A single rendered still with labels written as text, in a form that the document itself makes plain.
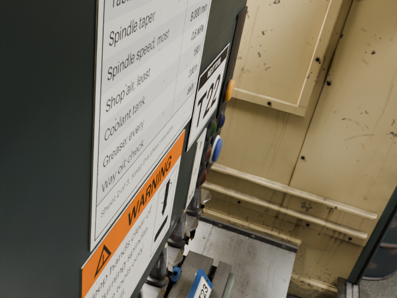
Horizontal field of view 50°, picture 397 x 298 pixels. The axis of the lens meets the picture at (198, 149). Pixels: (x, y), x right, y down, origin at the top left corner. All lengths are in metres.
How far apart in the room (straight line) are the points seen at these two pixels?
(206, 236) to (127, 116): 1.32
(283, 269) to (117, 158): 1.32
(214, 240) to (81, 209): 1.33
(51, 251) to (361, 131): 1.15
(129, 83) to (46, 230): 0.07
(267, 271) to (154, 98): 1.29
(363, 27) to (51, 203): 1.06
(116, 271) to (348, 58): 1.00
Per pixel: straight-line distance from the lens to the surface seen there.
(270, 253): 1.52
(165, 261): 0.82
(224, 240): 1.51
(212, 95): 0.40
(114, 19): 0.17
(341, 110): 1.25
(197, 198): 0.98
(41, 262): 0.18
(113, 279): 0.28
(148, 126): 0.24
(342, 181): 1.35
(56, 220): 0.17
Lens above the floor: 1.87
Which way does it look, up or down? 32 degrees down
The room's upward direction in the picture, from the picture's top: 11 degrees clockwise
